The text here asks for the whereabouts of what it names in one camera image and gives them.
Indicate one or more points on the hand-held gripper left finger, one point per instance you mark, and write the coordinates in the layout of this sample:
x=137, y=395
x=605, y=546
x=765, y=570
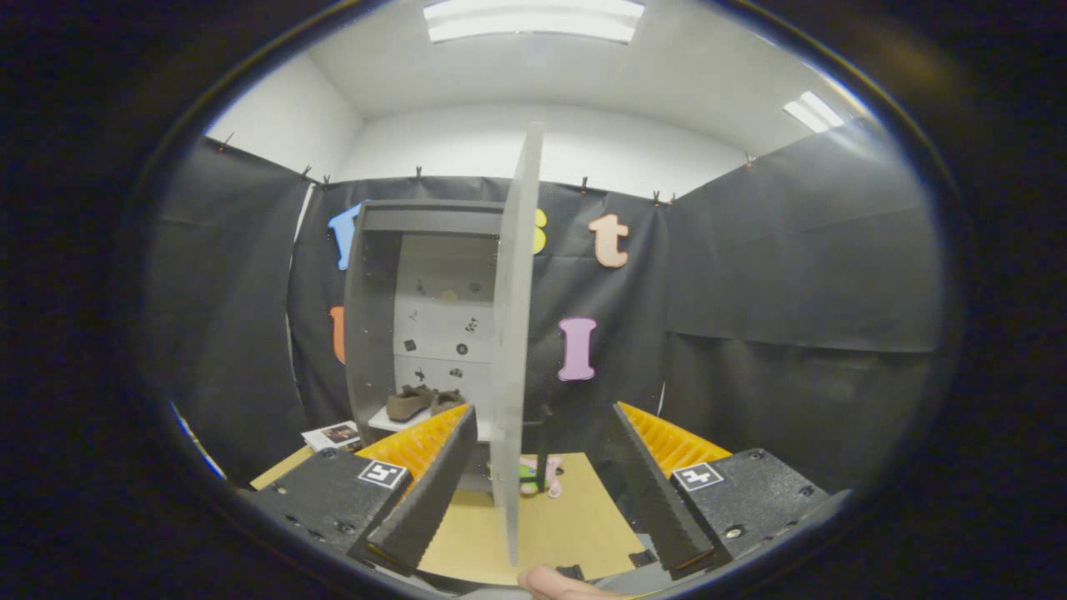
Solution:
x=438, y=492

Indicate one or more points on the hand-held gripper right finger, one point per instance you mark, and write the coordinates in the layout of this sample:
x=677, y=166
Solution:
x=646, y=492

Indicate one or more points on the brown fuzzy shoe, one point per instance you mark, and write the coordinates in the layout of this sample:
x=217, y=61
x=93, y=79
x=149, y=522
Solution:
x=446, y=402
x=407, y=406

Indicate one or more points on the grey shoe cabinet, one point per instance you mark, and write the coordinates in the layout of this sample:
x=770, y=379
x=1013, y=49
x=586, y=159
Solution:
x=367, y=333

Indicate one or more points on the pink and green toy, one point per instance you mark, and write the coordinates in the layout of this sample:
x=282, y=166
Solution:
x=527, y=477

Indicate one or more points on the black upright bar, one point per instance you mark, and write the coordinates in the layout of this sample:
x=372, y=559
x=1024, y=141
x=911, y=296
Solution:
x=543, y=442

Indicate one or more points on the black backdrop cloth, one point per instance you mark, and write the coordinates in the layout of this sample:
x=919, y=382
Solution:
x=750, y=292

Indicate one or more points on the ceiling light panel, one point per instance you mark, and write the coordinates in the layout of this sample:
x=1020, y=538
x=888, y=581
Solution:
x=813, y=111
x=533, y=21

